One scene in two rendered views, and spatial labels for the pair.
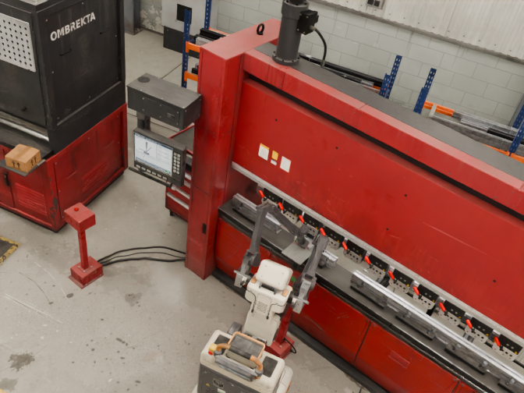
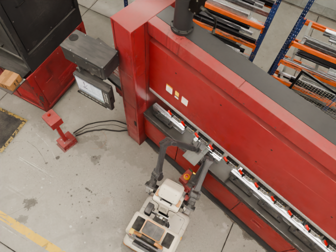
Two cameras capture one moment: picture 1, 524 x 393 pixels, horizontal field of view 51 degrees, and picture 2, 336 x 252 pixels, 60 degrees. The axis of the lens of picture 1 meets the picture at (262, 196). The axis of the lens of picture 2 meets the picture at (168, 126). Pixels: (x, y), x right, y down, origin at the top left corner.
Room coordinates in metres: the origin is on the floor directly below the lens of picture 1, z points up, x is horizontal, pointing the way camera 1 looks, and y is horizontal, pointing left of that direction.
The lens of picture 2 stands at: (1.77, -0.14, 4.08)
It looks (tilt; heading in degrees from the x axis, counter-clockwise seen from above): 63 degrees down; 5
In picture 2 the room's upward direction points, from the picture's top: 7 degrees clockwise
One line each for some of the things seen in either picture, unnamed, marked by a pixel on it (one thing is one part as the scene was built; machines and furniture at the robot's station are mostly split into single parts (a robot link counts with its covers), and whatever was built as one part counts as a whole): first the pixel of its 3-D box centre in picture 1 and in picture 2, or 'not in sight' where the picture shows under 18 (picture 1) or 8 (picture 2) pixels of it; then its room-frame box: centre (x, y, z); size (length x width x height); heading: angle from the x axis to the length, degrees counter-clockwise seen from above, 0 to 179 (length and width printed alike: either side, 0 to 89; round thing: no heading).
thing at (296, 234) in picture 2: (465, 359); (301, 238); (2.42, -1.61, 0.89); 0.30 x 0.05 x 0.03; 58
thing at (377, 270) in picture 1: (379, 263); (248, 172); (2.91, -0.94, 1.18); 0.15 x 0.09 x 0.17; 58
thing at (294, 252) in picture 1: (300, 249); (195, 153); (3.09, -0.37, 1.00); 0.26 x 0.18 x 0.01; 148
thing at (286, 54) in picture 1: (302, 30); (194, 6); (3.60, -0.07, 2.54); 0.33 x 0.25 x 0.47; 58
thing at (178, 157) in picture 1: (161, 155); (96, 88); (3.41, 0.83, 1.42); 0.45 x 0.12 x 0.36; 70
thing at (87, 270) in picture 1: (83, 244); (59, 130); (3.26, 1.47, 0.41); 0.25 x 0.20 x 0.83; 148
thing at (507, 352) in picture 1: (508, 344); (333, 243); (2.38, -1.78, 1.18); 0.15 x 0.09 x 0.17; 58
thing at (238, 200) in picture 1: (256, 213); (169, 118); (3.51, 0.02, 0.92); 0.50 x 0.06 x 0.10; 58
